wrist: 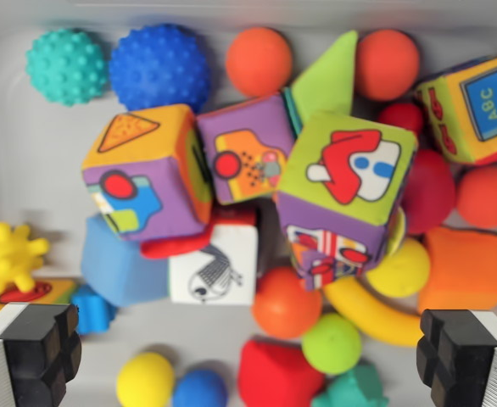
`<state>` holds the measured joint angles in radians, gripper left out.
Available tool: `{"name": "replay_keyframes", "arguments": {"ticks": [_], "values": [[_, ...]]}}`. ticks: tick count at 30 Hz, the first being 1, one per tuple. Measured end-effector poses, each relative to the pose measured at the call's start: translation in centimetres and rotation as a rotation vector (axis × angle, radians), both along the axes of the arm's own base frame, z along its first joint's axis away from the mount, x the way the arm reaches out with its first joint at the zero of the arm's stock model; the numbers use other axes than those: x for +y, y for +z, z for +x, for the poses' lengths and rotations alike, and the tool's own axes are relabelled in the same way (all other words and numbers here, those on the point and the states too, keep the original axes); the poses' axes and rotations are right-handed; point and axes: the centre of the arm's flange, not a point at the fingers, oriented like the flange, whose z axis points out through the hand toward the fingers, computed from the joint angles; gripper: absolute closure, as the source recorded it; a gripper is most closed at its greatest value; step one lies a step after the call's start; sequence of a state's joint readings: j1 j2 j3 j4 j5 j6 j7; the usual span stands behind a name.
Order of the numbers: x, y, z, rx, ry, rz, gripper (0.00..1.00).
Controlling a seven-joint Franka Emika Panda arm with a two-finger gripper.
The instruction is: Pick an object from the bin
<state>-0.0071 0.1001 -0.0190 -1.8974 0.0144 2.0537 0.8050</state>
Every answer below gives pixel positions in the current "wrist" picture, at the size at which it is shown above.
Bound orange foam ball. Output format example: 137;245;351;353
225;26;294;98
251;266;324;341

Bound grey plastic bin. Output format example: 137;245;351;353
0;0;497;407

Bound red cloth block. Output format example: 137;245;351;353
237;338;329;407

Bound red-orange foam ball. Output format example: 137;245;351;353
455;164;497;231
354;29;422;103

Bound ABC fabric cube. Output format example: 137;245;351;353
415;49;497;167

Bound house print fabric cube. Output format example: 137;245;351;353
275;111;418;273

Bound red cloth shape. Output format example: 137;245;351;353
139;222;215;260

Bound yellow foam ball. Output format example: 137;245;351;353
115;351;177;407
364;237;432;298

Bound purple mouse print cube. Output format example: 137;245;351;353
196;92;297;207

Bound yellow spiky rubber toy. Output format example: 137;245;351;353
0;221;51;294

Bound blue rubber star toy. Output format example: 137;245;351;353
70;283;119;337

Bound orange cloth block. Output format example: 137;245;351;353
417;226;497;315

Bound orange cube with red oval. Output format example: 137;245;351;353
0;276;78;332

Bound teal bumpy rubber ball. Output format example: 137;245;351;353
25;28;108;108

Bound yellow-green cloth shape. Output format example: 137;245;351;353
384;206;407;257

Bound small red ball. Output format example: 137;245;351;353
377;101;426;137

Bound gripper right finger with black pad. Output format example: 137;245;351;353
416;309;497;407

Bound teal cloth shape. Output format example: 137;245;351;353
282;86;304;133

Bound blue bumpy rubber ball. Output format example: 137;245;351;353
108;23;211;114

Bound white bird print cube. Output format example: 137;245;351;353
167;206;260;307

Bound dark red rounded toy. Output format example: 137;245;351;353
399;148;458;237

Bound camera print fabric cube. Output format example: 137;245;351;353
81;103;215;243

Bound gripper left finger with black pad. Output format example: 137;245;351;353
0;303;82;407

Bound blue foam ball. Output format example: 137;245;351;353
171;368;229;407

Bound green foam ball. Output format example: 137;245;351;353
300;312;364;376

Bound teal rubber figure toy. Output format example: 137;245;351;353
310;362;390;407

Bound yellow toy banana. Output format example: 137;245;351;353
321;277;428;348

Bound green cloth triangle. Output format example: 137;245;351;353
290;29;360;128

